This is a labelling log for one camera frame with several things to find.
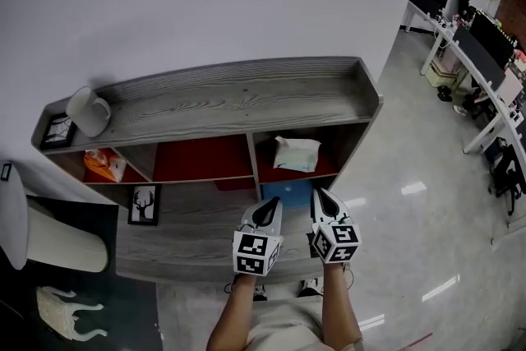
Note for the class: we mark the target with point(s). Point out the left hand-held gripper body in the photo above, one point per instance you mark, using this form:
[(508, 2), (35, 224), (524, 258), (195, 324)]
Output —
[(252, 252)]

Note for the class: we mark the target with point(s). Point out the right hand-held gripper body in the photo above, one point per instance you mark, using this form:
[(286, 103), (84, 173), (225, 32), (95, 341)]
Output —
[(337, 242)]

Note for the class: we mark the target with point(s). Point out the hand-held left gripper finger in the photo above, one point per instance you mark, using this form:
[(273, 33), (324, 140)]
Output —
[(250, 220), (276, 222)]

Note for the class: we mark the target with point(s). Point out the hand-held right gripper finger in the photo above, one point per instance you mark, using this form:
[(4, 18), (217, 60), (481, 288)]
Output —
[(341, 215), (316, 211)]

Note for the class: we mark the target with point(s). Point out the white tissues pack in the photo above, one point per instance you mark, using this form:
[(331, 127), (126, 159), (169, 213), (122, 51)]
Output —
[(296, 156)]

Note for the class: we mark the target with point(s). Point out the grey wooden shelf unit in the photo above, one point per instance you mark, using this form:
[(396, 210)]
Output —
[(230, 102)]

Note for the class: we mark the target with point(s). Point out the orange snack bag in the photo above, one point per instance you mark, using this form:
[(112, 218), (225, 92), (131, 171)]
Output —
[(98, 166)]

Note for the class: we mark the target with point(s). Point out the person's left forearm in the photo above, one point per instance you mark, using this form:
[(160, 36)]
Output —
[(234, 316)]

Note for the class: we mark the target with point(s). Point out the person's right forearm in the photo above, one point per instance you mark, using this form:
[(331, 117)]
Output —
[(339, 308)]

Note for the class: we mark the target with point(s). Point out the long white office desk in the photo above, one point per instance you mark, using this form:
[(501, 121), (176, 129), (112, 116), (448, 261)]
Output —
[(493, 107)]

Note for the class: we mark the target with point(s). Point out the dark desk divider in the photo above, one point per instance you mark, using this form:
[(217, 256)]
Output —
[(478, 57)]

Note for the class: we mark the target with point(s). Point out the dark red box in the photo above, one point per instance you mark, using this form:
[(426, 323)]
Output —
[(234, 184)]

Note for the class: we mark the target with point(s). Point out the person's left shoe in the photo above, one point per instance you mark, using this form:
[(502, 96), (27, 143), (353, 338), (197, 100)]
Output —
[(259, 292)]

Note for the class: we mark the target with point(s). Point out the person's shoe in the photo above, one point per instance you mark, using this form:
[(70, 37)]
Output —
[(310, 287), (259, 292)]

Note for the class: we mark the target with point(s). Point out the person's right shoe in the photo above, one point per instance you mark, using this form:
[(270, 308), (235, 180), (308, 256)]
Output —
[(310, 287)]

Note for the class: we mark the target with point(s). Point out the person's beige garment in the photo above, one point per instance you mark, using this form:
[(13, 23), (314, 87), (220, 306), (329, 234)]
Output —
[(287, 329)]

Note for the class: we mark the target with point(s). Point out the red floor tape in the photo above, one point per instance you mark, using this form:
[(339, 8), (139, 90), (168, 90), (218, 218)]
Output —
[(422, 339)]

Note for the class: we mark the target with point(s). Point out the black office chair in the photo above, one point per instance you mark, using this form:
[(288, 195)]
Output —
[(507, 176)]

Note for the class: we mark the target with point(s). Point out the beige storage box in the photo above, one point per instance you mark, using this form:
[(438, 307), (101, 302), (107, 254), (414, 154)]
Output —
[(439, 72)]

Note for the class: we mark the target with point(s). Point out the white mug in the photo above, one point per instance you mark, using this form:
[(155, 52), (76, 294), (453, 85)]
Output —
[(84, 111)]

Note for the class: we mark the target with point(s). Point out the white animal-shaped stool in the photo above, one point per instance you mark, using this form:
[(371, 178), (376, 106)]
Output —
[(57, 312)]

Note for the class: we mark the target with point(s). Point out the white box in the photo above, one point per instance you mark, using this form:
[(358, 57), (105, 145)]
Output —
[(511, 86)]

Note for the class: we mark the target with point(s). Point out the large black monitor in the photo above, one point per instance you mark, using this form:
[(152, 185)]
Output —
[(491, 39)]

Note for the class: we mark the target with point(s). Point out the deer picture frame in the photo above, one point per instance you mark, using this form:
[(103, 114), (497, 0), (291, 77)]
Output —
[(144, 205)]

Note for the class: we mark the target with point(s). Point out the white round pedestal table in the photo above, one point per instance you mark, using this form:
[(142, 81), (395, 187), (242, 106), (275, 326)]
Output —
[(61, 242)]

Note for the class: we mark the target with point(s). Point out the black picture frame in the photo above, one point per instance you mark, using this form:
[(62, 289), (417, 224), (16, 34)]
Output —
[(57, 131)]

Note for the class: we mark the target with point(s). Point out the small black frame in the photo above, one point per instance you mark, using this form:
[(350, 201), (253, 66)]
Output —
[(6, 171)]

